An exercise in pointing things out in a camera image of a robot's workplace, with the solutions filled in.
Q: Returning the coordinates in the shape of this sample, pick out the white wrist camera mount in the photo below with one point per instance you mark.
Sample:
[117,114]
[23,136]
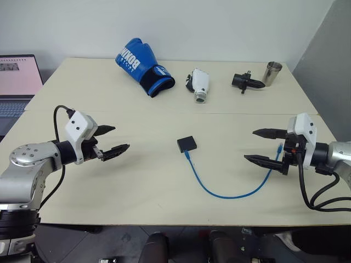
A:
[79,128]
[305,134]

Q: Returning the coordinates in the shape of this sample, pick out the white robotic hand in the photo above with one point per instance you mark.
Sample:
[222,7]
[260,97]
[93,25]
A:
[200,83]

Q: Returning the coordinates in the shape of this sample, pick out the dark rounded robot leg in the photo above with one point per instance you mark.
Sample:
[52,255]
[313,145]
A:
[223,246]
[156,248]

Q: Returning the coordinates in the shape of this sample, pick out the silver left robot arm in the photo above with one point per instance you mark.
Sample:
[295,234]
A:
[26,167]

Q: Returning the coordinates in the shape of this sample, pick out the spare black gripper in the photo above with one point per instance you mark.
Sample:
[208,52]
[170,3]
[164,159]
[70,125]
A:
[246,81]

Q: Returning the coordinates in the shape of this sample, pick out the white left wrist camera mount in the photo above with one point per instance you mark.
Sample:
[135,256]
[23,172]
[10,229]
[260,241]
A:
[79,128]

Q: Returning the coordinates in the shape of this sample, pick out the steel cup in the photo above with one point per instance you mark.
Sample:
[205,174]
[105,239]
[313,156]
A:
[271,73]

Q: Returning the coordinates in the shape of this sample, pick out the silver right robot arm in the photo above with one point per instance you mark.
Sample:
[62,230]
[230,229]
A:
[336,157]

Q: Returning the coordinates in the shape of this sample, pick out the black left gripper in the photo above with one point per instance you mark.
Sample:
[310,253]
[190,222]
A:
[91,149]

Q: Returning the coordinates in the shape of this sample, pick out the small black box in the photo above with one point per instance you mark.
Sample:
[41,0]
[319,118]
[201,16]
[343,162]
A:
[187,144]

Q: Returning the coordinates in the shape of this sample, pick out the blue boxing glove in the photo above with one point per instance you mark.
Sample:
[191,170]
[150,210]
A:
[144,67]

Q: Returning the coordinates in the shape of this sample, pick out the grey laptop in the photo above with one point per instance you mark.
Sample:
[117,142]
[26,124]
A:
[15,87]

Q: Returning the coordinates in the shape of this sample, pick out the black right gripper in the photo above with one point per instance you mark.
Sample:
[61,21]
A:
[293,150]

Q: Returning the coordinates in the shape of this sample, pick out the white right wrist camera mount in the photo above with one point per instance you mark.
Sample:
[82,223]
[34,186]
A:
[305,134]

